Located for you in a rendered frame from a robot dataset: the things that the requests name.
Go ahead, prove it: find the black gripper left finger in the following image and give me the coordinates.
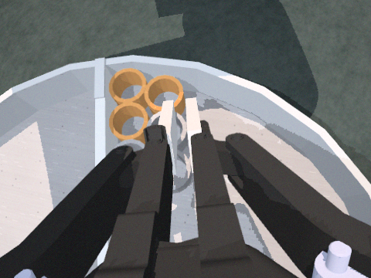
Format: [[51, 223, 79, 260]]
[[0, 100, 178, 278]]

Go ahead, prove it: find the grey hollow cylinder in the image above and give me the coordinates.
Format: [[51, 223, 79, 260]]
[[147, 111, 189, 152], [116, 139, 145, 151], [172, 150, 192, 194]]

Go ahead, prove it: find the tan hollow cylinder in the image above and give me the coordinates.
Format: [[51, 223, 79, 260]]
[[109, 102, 150, 144], [109, 68, 148, 109], [145, 75, 186, 115]]

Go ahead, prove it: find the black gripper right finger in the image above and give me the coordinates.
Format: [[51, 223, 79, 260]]
[[185, 98, 371, 278]]

